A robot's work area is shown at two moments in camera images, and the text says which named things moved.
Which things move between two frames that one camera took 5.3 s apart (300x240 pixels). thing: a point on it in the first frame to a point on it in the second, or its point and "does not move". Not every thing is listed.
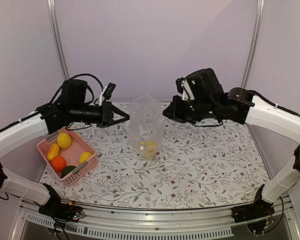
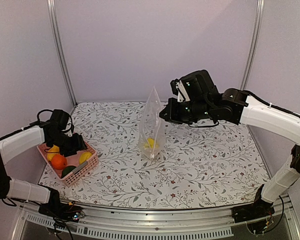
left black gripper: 107,120 to 78,145
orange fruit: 58,163 does not move
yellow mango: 84,156 does not move
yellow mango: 53,151 does not move
